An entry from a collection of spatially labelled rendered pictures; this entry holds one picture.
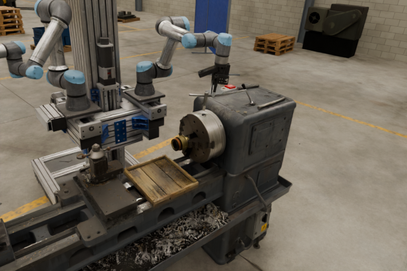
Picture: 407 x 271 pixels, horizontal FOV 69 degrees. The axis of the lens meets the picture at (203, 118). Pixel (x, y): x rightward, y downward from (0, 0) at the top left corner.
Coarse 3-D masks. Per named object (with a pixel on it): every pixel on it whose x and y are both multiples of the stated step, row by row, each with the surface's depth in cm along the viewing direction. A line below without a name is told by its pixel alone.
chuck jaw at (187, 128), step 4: (180, 120) 182; (184, 120) 180; (188, 120) 181; (184, 124) 179; (188, 124) 181; (180, 128) 180; (184, 128) 178; (188, 128) 180; (180, 132) 177; (184, 132) 177; (188, 132) 179; (192, 132) 180
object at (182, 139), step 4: (180, 136) 175; (184, 136) 174; (172, 140) 174; (176, 140) 171; (180, 140) 172; (184, 140) 173; (172, 144) 176; (176, 144) 171; (180, 144) 172; (184, 144) 173; (176, 148) 176; (180, 148) 173; (184, 148) 174
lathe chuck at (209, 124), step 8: (200, 112) 180; (192, 120) 179; (200, 120) 172; (208, 120) 174; (192, 128) 181; (200, 128) 174; (208, 128) 171; (216, 128) 174; (192, 136) 187; (200, 136) 176; (208, 136) 170; (216, 136) 173; (216, 144) 173; (192, 152) 187; (200, 152) 180; (208, 152) 173; (216, 152) 177; (200, 160) 182
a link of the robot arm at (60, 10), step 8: (56, 0) 166; (56, 8) 163; (64, 8) 164; (56, 16) 162; (64, 16) 163; (56, 24) 162; (64, 24) 164; (48, 32) 160; (56, 32) 162; (40, 40) 160; (48, 40) 160; (56, 40) 164; (40, 48) 158; (48, 48) 160; (32, 56) 157; (40, 56) 158; (24, 64) 157; (32, 64) 156; (40, 64) 158; (24, 72) 156; (32, 72) 154; (40, 72) 158
